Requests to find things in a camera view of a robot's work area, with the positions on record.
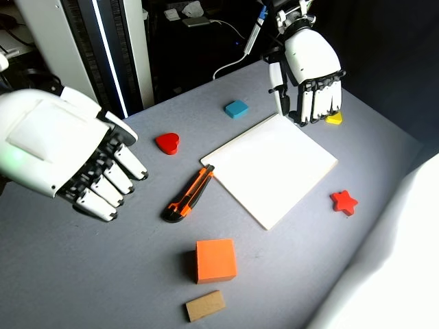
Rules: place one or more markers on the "orange black utility knife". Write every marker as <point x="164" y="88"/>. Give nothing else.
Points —
<point x="190" y="193"/>

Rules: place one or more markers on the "orange cube block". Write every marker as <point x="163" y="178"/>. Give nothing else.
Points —
<point x="216" y="260"/>

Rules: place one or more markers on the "white paper sheet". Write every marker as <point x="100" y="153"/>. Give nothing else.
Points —
<point x="271" y="168"/>

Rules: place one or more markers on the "red heart block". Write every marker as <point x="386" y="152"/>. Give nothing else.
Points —
<point x="167" y="142"/>

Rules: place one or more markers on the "blue rounded block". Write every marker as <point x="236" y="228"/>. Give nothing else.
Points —
<point x="236" y="109"/>

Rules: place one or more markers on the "yellow block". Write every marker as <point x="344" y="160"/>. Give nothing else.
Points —
<point x="335" y="119"/>

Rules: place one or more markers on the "red star block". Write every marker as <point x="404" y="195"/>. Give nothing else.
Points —
<point x="344" y="202"/>

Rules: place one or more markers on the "white adapter with blue plug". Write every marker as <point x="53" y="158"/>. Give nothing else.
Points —
<point x="254" y="32"/>

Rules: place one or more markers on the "brown rectangular block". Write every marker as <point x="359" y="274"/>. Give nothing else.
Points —
<point x="205" y="305"/>

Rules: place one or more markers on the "grey flat device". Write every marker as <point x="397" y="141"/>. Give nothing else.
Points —
<point x="195" y="21"/>

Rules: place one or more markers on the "crumpled white wrap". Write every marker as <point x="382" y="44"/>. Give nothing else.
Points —
<point x="192" y="9"/>

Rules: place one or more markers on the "grey table cloth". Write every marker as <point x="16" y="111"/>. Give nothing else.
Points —
<point x="103" y="274"/>

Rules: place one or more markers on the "white and black column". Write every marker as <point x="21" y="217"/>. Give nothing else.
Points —
<point x="68" y="44"/>

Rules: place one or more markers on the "white side desk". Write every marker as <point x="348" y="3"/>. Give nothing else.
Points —
<point x="12" y="42"/>

